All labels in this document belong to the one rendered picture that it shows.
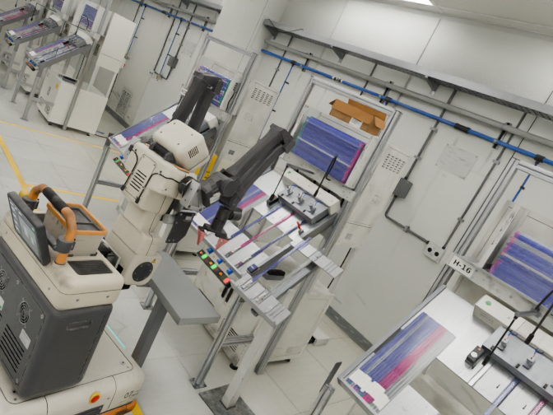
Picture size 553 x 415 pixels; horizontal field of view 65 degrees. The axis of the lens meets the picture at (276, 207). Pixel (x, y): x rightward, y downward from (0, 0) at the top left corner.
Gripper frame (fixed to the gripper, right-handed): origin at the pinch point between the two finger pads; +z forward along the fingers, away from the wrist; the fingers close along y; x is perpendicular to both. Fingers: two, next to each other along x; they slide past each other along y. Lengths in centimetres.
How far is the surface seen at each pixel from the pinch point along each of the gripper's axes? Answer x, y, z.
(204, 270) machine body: -86, -52, 57
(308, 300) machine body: -33, -104, 35
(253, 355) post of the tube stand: 4, -53, 55
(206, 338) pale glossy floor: -57, -61, 93
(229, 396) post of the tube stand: 3, -53, 85
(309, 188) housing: -52, -75, -33
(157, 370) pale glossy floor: -23, -19, 93
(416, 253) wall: -71, -225, -11
